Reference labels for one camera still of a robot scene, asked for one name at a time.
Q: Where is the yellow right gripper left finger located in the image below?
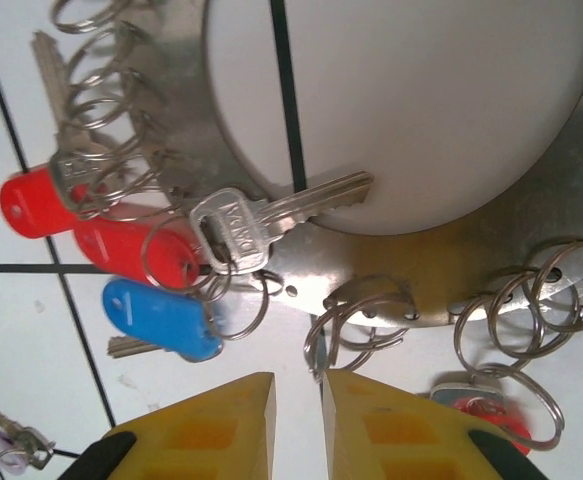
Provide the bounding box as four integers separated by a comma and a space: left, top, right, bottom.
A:
68, 371, 277, 480

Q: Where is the blue plastic key tag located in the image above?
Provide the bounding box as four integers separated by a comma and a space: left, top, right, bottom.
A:
101, 278, 225, 362

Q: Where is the red plastic key tag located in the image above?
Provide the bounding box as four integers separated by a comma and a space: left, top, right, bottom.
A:
73, 207, 202, 291
0, 167, 92, 241
453, 397, 532, 456

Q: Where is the key ring with coloured tags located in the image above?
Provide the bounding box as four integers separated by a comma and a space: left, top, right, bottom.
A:
115, 0, 583, 331

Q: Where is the steel split ring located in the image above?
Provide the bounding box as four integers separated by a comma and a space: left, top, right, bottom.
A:
453, 292, 545, 376
530, 236, 583, 331
488, 269, 580, 357
304, 298, 372, 384
204, 272, 272, 342
473, 363, 566, 450
328, 274, 417, 351
140, 214, 207, 290

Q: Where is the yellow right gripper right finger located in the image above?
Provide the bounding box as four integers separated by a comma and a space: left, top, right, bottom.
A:
322, 368, 550, 480

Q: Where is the silver key with embossed lettering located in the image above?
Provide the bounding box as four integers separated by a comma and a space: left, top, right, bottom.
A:
189, 171, 375, 276

